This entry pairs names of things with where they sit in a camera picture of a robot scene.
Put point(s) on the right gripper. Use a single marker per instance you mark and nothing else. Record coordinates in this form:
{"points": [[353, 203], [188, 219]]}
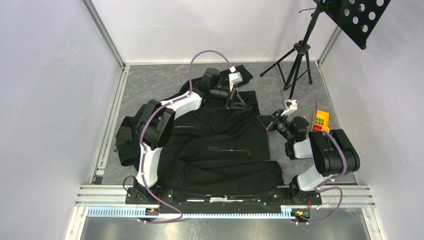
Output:
{"points": [[277, 118]]}

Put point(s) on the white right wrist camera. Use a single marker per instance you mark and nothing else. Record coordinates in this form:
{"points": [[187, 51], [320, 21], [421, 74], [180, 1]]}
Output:
{"points": [[291, 106]]}

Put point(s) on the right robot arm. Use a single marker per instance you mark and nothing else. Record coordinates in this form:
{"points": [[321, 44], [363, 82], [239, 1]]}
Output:
{"points": [[332, 152]]}

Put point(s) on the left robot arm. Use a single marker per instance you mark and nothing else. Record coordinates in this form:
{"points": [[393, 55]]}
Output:
{"points": [[157, 119]]}

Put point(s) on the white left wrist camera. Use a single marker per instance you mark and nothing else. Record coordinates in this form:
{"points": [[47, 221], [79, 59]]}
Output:
{"points": [[234, 77]]}

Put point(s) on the black perforated stand plate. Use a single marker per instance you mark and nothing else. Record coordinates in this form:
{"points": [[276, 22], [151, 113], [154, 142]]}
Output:
{"points": [[356, 18]]}

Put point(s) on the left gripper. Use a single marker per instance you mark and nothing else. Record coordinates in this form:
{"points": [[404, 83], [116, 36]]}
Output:
{"points": [[235, 101]]}

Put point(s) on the black tripod stand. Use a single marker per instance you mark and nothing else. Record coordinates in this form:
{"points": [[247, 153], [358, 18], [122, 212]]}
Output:
{"points": [[301, 64]]}

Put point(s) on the yellow red toy block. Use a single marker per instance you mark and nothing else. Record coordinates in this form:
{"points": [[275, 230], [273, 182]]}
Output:
{"points": [[322, 121]]}

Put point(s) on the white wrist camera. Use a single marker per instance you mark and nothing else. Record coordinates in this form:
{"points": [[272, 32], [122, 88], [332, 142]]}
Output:
{"points": [[291, 106], [234, 77]]}

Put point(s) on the black zip jacket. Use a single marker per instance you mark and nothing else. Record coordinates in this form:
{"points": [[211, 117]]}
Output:
{"points": [[219, 151]]}

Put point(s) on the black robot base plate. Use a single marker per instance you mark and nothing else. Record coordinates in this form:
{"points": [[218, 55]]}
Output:
{"points": [[270, 202]]}

